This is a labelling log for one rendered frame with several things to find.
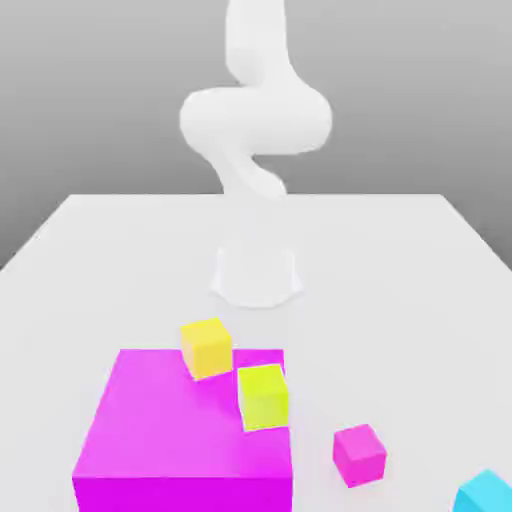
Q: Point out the small yellow cube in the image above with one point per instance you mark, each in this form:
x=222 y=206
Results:
x=207 y=350

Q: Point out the small lime cube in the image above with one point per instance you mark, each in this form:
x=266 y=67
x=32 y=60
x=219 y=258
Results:
x=264 y=396

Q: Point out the small pink cube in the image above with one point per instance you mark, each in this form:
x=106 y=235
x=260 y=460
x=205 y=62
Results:
x=360 y=456

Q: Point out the small cyan cube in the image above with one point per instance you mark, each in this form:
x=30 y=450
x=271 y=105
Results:
x=486 y=494

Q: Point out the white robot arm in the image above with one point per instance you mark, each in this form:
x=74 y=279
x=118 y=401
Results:
x=256 y=120

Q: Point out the large magenta box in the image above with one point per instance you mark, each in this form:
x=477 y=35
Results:
x=168 y=440

